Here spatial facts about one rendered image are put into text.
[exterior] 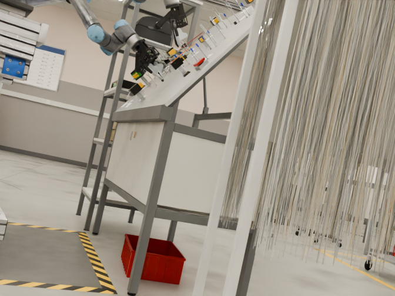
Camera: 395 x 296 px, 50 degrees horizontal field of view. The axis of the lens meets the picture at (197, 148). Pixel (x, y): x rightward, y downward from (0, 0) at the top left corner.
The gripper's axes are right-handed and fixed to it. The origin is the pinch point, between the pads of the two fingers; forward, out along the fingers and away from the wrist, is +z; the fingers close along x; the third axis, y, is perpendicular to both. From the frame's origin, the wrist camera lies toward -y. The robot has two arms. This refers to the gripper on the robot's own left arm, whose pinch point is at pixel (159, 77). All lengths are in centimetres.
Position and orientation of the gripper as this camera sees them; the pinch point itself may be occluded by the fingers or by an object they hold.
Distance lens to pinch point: 222.7
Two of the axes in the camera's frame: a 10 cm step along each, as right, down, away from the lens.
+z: 6.4, 7.7, -0.6
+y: 5.2, -4.9, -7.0
